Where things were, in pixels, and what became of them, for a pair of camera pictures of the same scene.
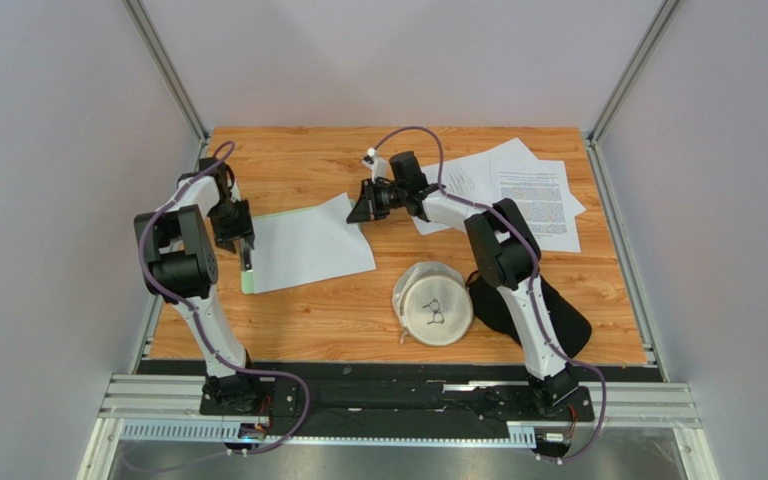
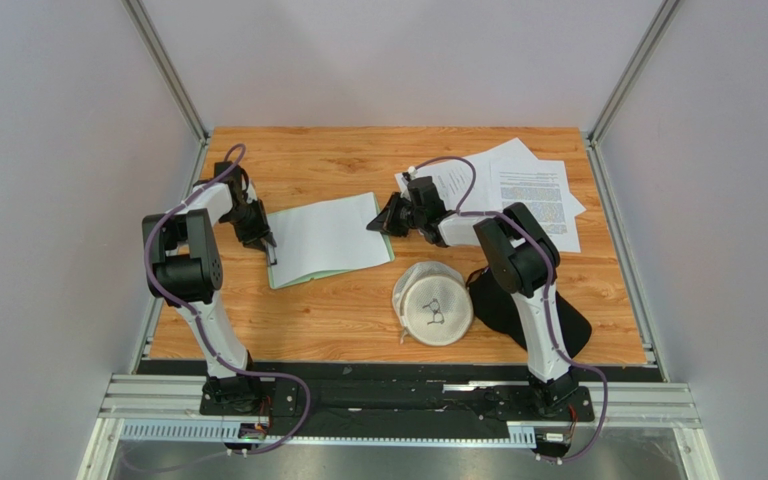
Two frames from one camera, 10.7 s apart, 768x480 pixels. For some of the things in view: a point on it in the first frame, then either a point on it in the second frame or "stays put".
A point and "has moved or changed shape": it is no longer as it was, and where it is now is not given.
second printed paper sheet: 469,182 stays put
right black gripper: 373,199 to 398,213
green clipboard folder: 248,276 to 326,238
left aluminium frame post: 145,27 stays put
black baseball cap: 570,325 stays put
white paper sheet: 309,246 has moved or changed shape
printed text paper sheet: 539,190 stays put
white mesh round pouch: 433,302 stays put
